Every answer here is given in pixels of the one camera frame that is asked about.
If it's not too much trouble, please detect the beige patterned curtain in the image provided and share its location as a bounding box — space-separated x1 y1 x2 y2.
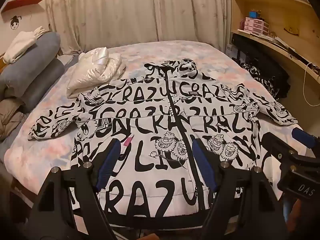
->
45 0 232 55

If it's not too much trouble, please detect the pastel patterned bedspread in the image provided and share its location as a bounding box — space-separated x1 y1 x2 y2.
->
4 41 309 230

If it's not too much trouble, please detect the black and white patterned cloth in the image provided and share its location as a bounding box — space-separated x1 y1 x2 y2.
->
241 64 283 98

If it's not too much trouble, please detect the white folded cloth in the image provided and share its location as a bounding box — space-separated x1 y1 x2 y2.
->
2 26 49 64

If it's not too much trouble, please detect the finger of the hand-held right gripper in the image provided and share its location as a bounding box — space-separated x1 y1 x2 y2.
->
291 127 320 155
261 132 299 162

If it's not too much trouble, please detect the face wall sticker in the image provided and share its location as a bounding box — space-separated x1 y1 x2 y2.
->
10 15 23 30

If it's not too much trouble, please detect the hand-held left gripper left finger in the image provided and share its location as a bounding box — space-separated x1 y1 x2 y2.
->
24 139 122 240

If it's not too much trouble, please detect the person's right hand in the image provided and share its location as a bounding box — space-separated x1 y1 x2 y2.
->
291 199 305 234

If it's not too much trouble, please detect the beige quilt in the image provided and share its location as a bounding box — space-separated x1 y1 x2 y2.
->
0 97 25 140

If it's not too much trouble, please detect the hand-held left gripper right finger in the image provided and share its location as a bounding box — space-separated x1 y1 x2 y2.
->
192 139 290 240

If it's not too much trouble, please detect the black and white printed jacket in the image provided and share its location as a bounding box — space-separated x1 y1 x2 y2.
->
27 57 299 222

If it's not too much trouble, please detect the red wall shelf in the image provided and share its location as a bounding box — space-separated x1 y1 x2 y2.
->
1 0 47 13

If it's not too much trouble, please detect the white cardboard box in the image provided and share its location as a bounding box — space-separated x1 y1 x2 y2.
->
225 44 237 58

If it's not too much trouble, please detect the white keyboard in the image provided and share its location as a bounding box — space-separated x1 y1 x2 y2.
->
259 33 277 42

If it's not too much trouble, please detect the white shiny puffer jacket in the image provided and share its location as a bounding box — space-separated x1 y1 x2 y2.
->
66 47 127 99

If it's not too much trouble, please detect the brown wall ornament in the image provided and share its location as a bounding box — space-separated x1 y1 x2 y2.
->
284 26 300 37

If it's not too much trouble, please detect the wooden desk shelf unit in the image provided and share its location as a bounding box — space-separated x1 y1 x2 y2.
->
230 0 320 130

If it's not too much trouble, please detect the pink drawer organizer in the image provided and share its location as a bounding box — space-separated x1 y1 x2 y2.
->
244 17 269 37

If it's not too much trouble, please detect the white cable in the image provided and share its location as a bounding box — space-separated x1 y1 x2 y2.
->
302 64 318 107

